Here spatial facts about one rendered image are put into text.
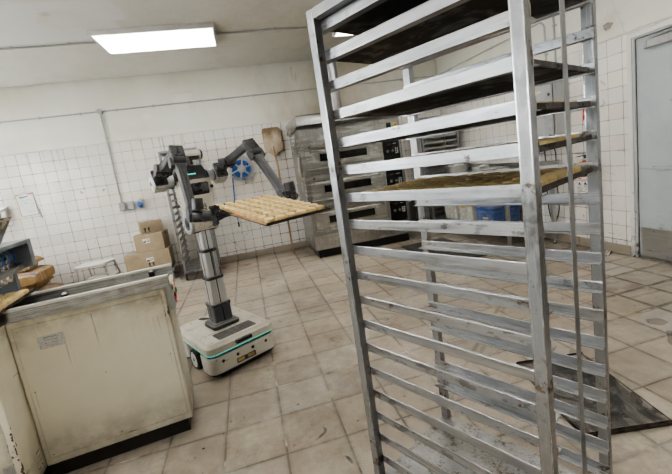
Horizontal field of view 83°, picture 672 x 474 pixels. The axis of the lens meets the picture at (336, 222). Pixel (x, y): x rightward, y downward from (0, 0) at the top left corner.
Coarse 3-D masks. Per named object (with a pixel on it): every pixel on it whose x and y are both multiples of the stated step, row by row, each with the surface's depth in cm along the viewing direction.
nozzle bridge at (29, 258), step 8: (16, 240) 215; (24, 240) 212; (0, 248) 186; (8, 248) 193; (16, 248) 214; (24, 248) 215; (32, 248) 220; (16, 256) 214; (24, 256) 215; (32, 256) 218; (16, 264) 214; (24, 264) 214; (32, 264) 217; (8, 272) 196; (16, 272) 204; (0, 280) 187; (16, 280) 216; (0, 288) 214; (8, 288) 215; (16, 288) 216
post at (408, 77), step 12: (408, 72) 147; (408, 120) 152; (420, 144) 153; (420, 168) 153; (420, 216) 157; (432, 252) 160; (432, 276) 160; (432, 300) 162; (444, 360) 168; (444, 396) 169; (444, 408) 170
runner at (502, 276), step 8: (424, 264) 161; (432, 264) 158; (448, 272) 150; (456, 272) 148; (464, 272) 147; (472, 272) 145; (480, 272) 142; (488, 272) 140; (496, 272) 137; (504, 272) 135; (504, 280) 133; (512, 280) 132; (520, 280) 131; (552, 280) 123; (560, 280) 122; (568, 280) 120; (584, 280) 116; (560, 288) 120; (568, 288) 118; (584, 288) 117; (592, 288) 115; (600, 288) 114
